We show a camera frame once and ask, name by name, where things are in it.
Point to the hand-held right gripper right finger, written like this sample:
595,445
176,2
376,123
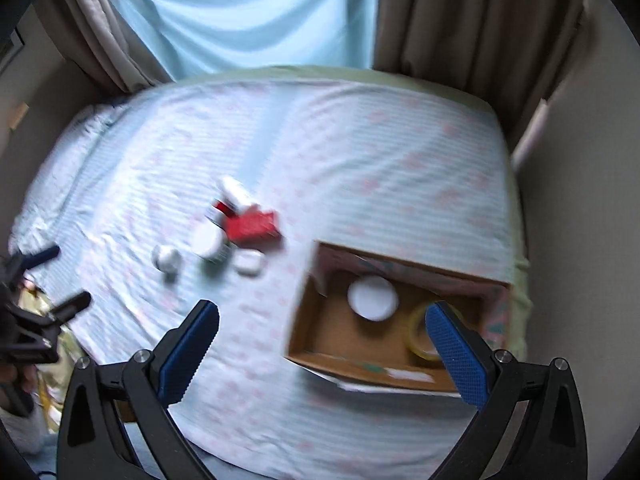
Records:
457,355

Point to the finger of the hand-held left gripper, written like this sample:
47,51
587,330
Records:
72,305
42,255

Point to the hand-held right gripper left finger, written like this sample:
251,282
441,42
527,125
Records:
189,352

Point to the cardboard box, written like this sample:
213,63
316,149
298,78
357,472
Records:
345,345

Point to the yellow tape roll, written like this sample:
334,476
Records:
415,332

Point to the yellow patterned cloth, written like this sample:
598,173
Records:
52,385

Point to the small white round jar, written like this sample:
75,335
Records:
166,261

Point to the white cloth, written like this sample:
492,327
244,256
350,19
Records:
20,430

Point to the white round lid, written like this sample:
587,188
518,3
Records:
372,297

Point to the small white flat container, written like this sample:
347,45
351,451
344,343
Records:
248,263

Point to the red rectangular box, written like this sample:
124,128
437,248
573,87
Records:
250,225

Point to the white bottle with red label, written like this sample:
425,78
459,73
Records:
235,194

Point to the bed with striped sheet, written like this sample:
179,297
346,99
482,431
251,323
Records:
350,160

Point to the beige curtain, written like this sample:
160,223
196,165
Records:
465,30
100,25

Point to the light blue curtain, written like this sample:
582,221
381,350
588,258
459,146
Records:
250,15

